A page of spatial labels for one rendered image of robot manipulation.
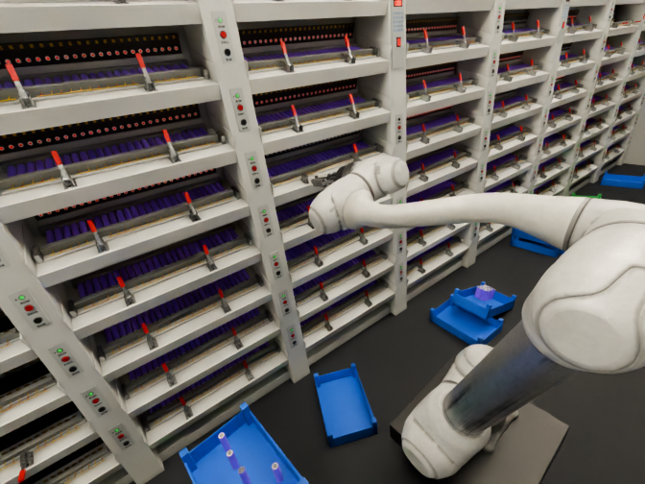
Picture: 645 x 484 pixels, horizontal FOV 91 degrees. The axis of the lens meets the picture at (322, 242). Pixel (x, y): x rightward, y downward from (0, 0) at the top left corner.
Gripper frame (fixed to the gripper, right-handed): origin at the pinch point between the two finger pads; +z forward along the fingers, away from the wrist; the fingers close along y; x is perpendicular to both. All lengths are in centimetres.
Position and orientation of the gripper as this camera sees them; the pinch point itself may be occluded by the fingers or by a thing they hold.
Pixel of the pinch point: (318, 179)
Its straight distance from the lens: 118.0
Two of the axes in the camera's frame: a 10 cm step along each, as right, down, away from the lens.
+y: 8.1, -3.6, 4.6
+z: -5.3, -1.3, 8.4
